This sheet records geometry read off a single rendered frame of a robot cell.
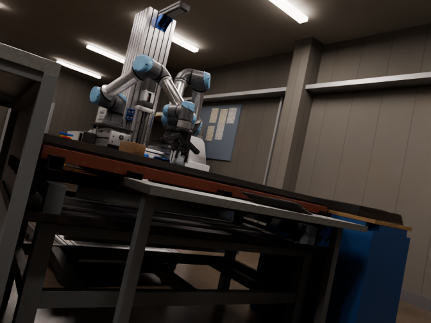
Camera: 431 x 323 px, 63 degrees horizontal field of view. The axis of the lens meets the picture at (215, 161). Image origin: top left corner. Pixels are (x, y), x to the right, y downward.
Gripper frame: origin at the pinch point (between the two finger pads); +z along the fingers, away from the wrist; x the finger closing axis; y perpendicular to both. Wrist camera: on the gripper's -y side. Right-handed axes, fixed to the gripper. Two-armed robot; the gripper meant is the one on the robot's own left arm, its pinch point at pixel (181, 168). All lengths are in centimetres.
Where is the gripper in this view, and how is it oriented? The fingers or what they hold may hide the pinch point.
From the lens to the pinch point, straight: 221.6
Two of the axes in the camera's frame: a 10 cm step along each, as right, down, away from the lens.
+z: -2.1, 9.8, -0.6
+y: -8.1, -2.1, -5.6
